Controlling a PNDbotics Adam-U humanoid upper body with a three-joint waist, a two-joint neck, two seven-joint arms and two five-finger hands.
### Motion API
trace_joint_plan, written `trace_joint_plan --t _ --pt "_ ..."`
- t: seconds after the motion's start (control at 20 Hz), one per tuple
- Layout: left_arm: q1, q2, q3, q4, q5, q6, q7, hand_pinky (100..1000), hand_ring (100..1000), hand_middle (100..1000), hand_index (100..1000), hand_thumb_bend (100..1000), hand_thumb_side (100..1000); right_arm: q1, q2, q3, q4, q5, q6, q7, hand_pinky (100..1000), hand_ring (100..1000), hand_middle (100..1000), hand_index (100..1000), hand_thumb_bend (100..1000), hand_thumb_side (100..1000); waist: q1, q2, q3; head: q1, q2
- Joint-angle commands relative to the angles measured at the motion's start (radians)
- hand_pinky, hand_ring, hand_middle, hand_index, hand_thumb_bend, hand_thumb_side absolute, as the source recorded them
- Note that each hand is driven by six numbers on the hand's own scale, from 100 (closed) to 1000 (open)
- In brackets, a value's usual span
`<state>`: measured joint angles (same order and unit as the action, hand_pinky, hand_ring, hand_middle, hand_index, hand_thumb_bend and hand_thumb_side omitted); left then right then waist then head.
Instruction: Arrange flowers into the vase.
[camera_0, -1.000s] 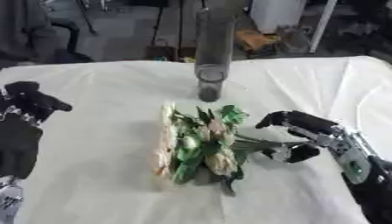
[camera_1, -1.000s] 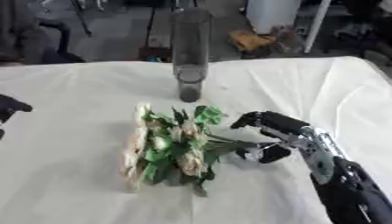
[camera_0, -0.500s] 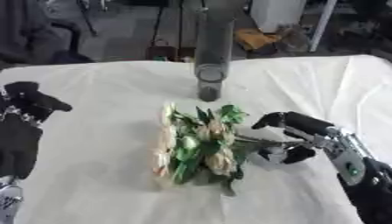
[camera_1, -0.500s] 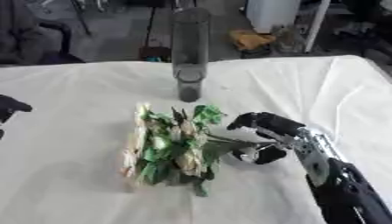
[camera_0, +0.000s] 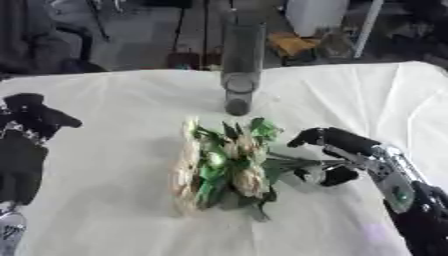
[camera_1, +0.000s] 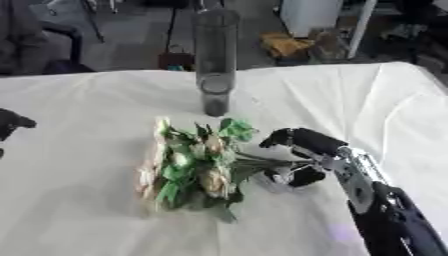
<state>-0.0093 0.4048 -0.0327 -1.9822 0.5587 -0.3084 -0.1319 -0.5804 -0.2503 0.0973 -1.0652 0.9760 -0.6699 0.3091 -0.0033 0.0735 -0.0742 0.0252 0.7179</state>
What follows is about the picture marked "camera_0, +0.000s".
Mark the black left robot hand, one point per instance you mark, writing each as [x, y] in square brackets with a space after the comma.
[23, 163]

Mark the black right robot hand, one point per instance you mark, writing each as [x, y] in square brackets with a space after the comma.
[344, 139]

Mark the white and green flower bunch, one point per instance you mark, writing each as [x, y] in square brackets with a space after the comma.
[224, 166]

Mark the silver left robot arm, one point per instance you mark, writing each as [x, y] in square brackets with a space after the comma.
[9, 230]

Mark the silver and black right robot arm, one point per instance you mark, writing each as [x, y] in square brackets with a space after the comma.
[408, 196]

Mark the grey glass cylinder vase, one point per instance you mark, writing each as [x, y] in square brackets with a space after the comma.
[240, 66]

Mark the white pole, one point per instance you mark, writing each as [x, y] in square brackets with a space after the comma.
[367, 28]

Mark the black chair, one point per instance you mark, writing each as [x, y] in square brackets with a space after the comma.
[41, 43]

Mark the black tripod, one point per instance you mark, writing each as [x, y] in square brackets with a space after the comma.
[186, 50]

